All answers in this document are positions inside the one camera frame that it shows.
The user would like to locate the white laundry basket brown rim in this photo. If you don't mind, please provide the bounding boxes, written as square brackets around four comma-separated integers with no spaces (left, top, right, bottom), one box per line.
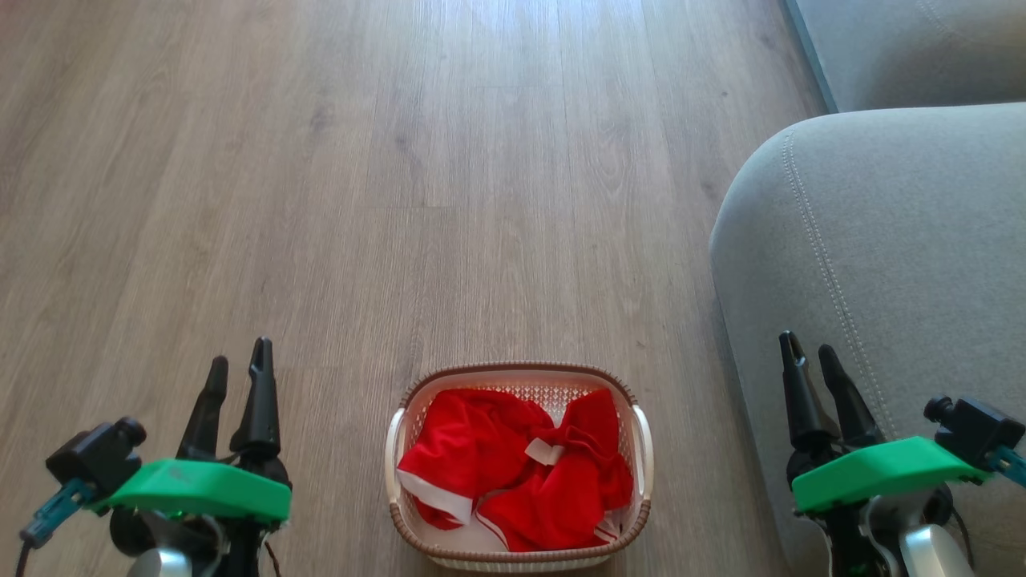
[384,361,655,574]

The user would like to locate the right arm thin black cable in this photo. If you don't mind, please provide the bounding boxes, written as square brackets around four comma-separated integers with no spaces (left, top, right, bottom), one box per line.
[951,503,977,571]

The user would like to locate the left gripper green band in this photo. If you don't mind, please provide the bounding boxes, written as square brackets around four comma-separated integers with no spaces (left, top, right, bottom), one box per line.
[92,337,293,577]

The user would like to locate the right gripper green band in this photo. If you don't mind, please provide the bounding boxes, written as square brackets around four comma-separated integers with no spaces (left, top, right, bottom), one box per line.
[778,330,992,577]

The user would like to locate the red garment thin white stripes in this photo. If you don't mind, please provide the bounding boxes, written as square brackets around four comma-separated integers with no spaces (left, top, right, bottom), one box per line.
[476,388,636,554]

